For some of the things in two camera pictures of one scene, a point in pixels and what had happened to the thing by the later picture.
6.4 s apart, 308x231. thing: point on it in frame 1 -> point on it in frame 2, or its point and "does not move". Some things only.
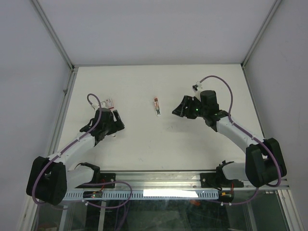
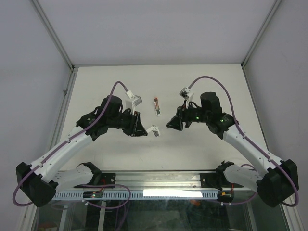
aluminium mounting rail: (168, 181) does not move
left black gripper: (115, 128) -> (137, 129)
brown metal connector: (157, 107) does not move
